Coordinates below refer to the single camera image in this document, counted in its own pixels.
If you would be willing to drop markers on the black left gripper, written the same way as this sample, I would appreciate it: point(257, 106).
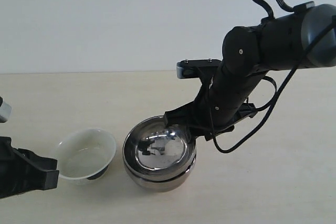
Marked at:
point(23, 170)

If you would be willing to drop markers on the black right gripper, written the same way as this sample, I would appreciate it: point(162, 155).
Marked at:
point(216, 106)

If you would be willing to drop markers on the white ceramic bowl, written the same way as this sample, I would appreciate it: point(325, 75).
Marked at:
point(84, 156)

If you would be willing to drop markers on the ribbed stainless steel bowl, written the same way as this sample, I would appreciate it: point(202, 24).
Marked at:
point(151, 137)

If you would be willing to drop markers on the plain stainless steel bowl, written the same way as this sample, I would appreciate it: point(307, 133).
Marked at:
point(160, 175)

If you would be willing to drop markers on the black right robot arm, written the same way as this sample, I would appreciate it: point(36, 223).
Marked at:
point(248, 54)

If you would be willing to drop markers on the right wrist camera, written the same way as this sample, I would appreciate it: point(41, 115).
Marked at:
point(202, 68)

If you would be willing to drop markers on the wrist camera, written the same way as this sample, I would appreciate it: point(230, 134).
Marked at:
point(5, 111)
point(202, 68)

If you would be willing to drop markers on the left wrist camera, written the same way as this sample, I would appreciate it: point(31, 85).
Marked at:
point(5, 111)

